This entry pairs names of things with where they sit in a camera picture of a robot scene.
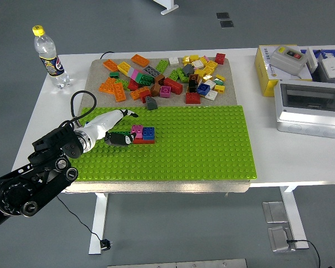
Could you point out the small dark green brick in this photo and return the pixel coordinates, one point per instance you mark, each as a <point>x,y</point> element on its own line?
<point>114,74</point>

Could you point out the dark grey building brick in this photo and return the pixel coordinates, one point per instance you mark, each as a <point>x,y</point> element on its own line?
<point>188,68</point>

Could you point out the small yellow building brick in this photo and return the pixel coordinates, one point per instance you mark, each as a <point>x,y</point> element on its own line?
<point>220,77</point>

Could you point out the black floor socket cover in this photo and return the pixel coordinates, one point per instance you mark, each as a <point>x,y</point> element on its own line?
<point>222,15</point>
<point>227,24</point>

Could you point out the white wall socket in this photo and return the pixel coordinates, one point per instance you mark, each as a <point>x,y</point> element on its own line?
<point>333,68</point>

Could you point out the white plastic plate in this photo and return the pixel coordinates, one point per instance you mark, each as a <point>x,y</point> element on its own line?
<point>312,60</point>

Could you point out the metal floor strip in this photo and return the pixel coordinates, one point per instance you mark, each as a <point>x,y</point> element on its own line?
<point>178,263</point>

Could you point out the flat red building brick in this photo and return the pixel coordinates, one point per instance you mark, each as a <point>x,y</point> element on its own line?
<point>145,141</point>

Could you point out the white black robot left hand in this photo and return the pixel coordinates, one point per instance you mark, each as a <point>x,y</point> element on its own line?
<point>103,121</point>

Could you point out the clear bottle yellow cap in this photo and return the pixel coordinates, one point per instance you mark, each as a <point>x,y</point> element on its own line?
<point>48,60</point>

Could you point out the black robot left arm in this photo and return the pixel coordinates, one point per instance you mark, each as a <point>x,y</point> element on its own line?
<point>50,153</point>

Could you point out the long dark green brick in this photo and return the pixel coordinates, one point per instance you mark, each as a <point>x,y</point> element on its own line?
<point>123,132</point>

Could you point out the green studded baseplate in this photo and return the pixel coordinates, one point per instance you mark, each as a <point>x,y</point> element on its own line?
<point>190,145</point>

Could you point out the dark brown building brick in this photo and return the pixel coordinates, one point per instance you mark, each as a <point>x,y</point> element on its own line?
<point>193,81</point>

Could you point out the long red building brick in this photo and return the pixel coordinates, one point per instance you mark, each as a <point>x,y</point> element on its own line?
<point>173,84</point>

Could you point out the small green white brick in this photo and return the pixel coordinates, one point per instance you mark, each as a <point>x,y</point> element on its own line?
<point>218,81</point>

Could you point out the pink grey striped brick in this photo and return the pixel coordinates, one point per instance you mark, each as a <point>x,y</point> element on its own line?
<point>134,73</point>

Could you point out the pink square building brick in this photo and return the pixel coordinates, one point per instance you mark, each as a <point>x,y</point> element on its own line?
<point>136,129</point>
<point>164,91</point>

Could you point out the red square building brick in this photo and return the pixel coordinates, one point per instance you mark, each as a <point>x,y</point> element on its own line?
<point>220,58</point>

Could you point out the white furniture foot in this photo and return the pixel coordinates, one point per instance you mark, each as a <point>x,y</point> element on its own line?
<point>167,5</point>

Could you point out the blue square building brick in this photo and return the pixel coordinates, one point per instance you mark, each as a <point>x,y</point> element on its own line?
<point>203,89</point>
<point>148,133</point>

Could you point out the white table leg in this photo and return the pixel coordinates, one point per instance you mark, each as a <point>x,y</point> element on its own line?
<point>293,217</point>
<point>99,220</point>

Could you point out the dark grey slope brick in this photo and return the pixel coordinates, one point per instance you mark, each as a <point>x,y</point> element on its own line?
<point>151,104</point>

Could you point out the small blue building brick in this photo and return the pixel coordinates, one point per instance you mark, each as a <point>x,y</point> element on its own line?
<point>87,123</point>

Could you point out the orange building brick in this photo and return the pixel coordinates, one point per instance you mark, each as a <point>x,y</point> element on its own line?
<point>136,94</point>
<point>119,92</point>
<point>140,60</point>
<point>110,65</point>
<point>107,85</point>

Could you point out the yellow cardboard box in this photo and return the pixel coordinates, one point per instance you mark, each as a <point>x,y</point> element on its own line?
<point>263,72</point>

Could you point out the white enclosure transparent lid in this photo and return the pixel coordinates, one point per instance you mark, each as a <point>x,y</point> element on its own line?
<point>310,114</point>

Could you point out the dark green building brick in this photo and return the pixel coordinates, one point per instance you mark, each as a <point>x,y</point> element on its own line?
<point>145,79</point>

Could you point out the grey push-button switch box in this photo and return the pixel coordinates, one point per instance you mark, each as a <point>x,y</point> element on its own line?
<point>287,61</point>

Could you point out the lime green building brick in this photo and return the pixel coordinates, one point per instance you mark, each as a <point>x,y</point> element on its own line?
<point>124,83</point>
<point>173,74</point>
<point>182,75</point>
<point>162,66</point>

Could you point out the metal floor plate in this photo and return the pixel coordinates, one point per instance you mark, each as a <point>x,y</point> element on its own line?
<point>275,212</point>
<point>279,239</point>

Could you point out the white building brick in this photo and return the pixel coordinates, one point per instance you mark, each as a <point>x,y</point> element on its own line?
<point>174,61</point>
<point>197,64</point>
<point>211,95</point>
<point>210,83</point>

